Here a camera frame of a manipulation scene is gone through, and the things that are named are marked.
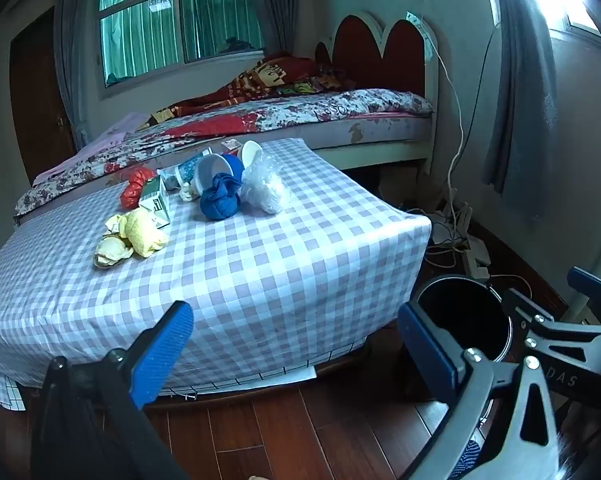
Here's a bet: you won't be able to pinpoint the pink cloth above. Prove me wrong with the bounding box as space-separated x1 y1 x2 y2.
33 112 154 186

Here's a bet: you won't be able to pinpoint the white hanging cable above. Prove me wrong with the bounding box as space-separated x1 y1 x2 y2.
420 15 466 211

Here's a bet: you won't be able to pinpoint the floral quilt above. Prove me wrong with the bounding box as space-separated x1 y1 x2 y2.
15 89 433 216

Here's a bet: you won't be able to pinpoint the grey curtain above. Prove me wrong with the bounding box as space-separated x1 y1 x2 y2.
54 0 104 148
250 0 301 58

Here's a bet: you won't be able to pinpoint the blue cloth ball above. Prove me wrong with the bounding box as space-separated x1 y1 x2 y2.
199 172 242 221

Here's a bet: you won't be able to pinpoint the heart-shaped red headboard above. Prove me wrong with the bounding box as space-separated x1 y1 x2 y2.
314 10 438 111

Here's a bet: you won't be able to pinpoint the red paper cup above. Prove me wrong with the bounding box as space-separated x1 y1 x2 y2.
239 140 265 168

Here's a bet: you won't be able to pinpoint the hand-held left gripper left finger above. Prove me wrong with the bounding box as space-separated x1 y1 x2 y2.
30 300 196 480

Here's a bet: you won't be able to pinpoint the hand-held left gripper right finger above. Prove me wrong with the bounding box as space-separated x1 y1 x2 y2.
397 301 563 480

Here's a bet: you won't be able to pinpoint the clear plastic bag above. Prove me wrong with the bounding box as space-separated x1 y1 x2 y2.
240 152 291 214

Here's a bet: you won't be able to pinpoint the white power strip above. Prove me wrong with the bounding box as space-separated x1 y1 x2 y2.
460 237 491 278

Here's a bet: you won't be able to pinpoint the red printed blanket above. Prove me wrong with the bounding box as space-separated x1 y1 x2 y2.
148 55 341 123

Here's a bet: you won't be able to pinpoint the tangled white cables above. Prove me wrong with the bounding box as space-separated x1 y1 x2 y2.
424 200 481 271

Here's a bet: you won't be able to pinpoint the red plastic bag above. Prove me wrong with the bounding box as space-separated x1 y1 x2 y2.
120 166 158 210

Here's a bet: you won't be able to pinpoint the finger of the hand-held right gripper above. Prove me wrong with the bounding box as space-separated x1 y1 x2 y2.
567 266 601 311
503 287 556 333

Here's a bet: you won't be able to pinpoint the bed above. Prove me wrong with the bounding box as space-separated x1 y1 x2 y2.
13 87 438 221

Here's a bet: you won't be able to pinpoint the striped blue slipper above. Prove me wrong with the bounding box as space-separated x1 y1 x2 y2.
453 440 481 480

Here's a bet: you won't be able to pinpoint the green white carton box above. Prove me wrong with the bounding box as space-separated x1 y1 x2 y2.
139 175 172 228

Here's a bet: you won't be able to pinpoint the brown wooden door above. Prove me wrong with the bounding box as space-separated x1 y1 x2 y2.
9 7 76 186

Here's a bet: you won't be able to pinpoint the black trash bin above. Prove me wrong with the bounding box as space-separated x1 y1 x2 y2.
410 274 515 366

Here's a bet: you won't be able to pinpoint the blue patterned paper cup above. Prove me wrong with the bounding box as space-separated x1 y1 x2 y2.
193 152 245 196

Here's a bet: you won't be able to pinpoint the light blue plastic bag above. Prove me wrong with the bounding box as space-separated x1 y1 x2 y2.
159 157 197 192

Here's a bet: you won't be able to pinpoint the yellow cloth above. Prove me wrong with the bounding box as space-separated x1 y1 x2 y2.
104 208 170 258

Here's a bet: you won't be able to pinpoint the pale yellow paper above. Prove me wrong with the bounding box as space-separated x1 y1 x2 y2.
94 236 134 267

